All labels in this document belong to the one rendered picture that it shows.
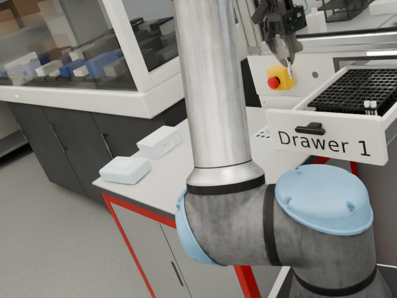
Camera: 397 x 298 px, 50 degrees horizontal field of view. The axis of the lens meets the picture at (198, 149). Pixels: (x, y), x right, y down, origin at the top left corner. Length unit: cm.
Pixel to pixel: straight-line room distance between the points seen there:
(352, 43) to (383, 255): 78
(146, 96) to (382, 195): 89
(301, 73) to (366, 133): 51
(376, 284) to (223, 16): 42
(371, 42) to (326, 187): 74
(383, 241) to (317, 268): 105
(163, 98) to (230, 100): 111
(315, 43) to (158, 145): 58
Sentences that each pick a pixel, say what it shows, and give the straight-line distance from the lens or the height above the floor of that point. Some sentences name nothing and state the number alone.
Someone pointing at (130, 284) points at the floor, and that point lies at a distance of 221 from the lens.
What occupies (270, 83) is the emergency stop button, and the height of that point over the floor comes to 88.
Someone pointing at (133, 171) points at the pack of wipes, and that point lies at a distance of 131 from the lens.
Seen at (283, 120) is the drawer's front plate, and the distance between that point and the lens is 106.
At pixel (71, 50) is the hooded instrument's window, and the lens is 194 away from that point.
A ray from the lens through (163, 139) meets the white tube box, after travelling 142.
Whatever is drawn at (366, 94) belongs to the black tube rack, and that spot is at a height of 90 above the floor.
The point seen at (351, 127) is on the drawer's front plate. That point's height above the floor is 91.
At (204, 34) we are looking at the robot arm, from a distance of 59.
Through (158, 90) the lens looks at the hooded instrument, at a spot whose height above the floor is 89.
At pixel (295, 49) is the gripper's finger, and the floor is 101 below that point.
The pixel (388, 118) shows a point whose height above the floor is 89.
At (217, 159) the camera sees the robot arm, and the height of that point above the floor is 108.
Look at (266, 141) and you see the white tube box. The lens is 124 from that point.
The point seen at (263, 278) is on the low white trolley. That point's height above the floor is 55.
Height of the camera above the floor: 135
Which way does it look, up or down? 25 degrees down
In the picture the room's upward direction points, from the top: 19 degrees counter-clockwise
